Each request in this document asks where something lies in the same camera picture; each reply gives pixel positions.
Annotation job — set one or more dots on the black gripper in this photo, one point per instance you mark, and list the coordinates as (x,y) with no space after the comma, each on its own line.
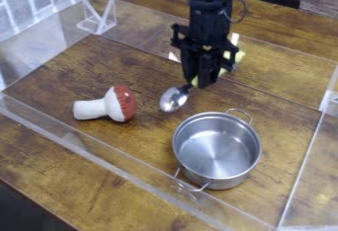
(203,59)

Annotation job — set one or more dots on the stainless steel pot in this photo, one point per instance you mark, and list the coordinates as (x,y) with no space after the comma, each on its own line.
(218,148)

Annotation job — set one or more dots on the plush mushroom toy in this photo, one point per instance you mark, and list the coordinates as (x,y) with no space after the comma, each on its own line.
(117,104)

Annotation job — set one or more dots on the clear acrylic triangle bracket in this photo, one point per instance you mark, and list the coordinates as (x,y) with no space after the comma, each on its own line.
(97,24)

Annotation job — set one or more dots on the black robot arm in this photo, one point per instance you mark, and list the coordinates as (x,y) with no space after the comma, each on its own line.
(210,20)

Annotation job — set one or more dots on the clear acrylic enclosure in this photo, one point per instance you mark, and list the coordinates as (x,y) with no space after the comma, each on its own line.
(101,173)

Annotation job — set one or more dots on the green handled metal spoon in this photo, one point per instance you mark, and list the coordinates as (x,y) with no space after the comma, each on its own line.
(176,95)

